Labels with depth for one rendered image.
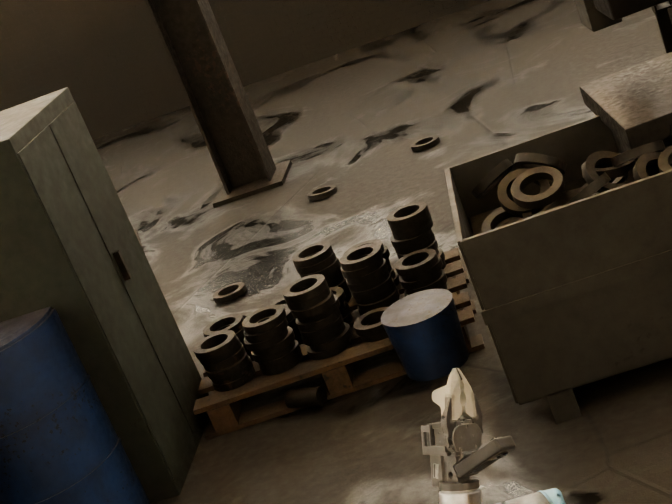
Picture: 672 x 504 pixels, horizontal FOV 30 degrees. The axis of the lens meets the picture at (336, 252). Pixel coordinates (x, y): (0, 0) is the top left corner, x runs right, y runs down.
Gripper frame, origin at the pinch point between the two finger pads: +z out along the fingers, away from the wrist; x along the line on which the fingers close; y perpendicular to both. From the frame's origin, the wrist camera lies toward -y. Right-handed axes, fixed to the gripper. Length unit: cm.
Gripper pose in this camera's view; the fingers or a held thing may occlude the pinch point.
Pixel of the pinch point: (459, 375)
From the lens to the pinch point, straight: 223.9
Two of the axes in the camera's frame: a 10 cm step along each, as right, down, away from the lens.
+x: 7.6, -0.3, 6.4
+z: -0.8, -10.0, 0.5
